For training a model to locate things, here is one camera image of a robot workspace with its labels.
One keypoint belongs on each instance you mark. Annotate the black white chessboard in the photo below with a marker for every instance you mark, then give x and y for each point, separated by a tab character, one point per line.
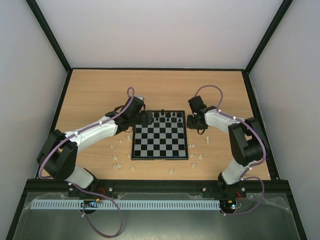
161	140

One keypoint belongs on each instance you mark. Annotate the white cable duct strip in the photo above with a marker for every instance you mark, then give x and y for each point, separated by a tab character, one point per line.
71	204

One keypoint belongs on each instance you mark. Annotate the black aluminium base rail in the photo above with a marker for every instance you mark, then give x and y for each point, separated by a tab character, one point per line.
208	188

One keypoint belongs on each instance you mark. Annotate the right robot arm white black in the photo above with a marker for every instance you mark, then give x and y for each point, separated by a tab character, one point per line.
247	141

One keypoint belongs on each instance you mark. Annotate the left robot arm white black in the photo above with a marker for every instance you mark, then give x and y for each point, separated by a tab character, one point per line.
59	153

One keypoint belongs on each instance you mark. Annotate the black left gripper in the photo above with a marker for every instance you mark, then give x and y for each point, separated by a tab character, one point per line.
144	121

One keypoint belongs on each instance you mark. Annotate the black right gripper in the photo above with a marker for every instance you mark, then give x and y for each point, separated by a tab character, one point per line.
194	121

